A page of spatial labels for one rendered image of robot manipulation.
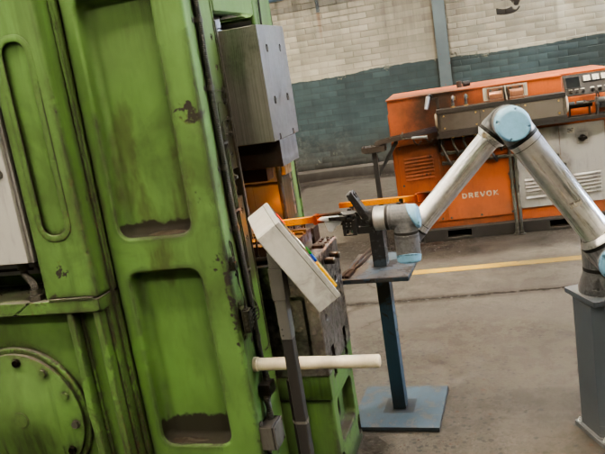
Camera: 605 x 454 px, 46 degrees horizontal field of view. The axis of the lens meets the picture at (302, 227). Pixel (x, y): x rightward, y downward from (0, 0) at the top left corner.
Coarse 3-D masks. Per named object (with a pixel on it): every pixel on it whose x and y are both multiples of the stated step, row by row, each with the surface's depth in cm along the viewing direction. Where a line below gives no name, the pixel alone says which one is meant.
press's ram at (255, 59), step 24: (240, 48) 242; (264, 48) 245; (240, 72) 244; (264, 72) 242; (288, 72) 269; (240, 96) 246; (264, 96) 244; (288, 96) 266; (240, 120) 249; (264, 120) 246; (288, 120) 264; (240, 144) 251
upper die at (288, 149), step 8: (288, 136) 262; (256, 144) 254; (264, 144) 254; (272, 144) 253; (280, 144) 252; (288, 144) 261; (296, 144) 271; (240, 152) 257; (248, 152) 256; (256, 152) 255; (264, 152) 254; (272, 152) 254; (280, 152) 253; (288, 152) 260; (296, 152) 270; (240, 160) 258; (248, 160) 257; (256, 160) 256; (264, 160) 255; (272, 160) 254; (280, 160) 254; (288, 160) 259; (248, 168) 258; (256, 168) 257
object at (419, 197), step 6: (420, 192) 315; (426, 192) 313; (378, 198) 321; (384, 198) 319; (390, 198) 317; (396, 198) 317; (408, 198) 315; (414, 198) 313; (420, 198) 314; (342, 204) 324; (348, 204) 323; (366, 204) 321; (372, 204) 320
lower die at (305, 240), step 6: (306, 228) 277; (300, 234) 269; (306, 234) 273; (252, 240) 273; (300, 240) 265; (306, 240) 272; (258, 246) 265; (306, 246) 272; (258, 252) 265; (264, 252) 264
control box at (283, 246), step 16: (256, 224) 209; (272, 224) 195; (272, 240) 194; (288, 240) 195; (272, 256) 195; (288, 256) 196; (304, 256) 196; (288, 272) 197; (304, 272) 197; (320, 272) 198; (304, 288) 198; (320, 288) 199; (336, 288) 200; (320, 304) 200
